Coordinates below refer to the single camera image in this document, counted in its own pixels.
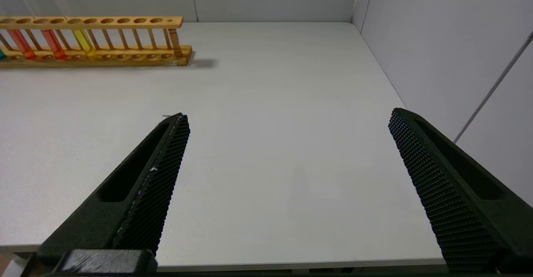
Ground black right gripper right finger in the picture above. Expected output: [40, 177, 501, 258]
[388, 107, 533, 271]

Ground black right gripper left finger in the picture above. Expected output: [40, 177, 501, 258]
[35, 112, 191, 256]

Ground red pigment glass test tube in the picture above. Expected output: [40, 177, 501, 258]
[0, 0, 38, 60]

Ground yellow pigment glass test tube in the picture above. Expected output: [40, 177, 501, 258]
[46, 0, 97, 58]

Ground orange-red pigment glass test tube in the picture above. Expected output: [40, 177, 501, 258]
[12, 0, 67, 60]

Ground wooden test tube rack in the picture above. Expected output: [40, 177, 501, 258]
[0, 16, 193, 68]

